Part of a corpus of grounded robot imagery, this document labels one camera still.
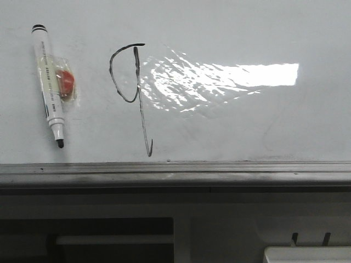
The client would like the white whiteboard marker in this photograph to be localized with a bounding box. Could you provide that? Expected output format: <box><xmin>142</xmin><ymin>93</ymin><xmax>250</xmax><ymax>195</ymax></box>
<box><xmin>31</xmin><ymin>24</ymin><xmax>75</xmax><ymax>148</ymax></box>

